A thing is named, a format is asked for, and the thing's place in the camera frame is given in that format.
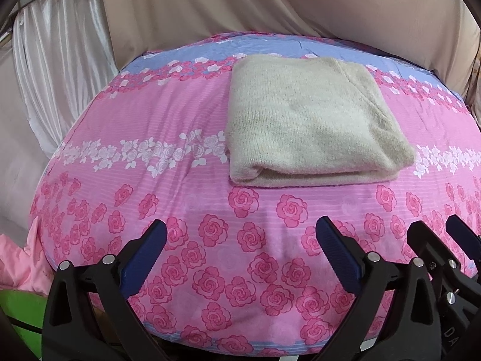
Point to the green plastic object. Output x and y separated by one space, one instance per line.
22 308

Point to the beige curtain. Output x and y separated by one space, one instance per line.
263 0

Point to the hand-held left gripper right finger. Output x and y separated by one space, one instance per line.
338 252

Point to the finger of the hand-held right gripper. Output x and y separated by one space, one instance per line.
428 242
464 235

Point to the cream knit sweater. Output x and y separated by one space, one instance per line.
308 120

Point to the pink floral bed sheet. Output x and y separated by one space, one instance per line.
150 120

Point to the white satin curtain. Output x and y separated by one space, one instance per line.
56 64

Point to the pink cloth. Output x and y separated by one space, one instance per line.
17 263

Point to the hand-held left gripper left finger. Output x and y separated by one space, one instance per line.
142 259

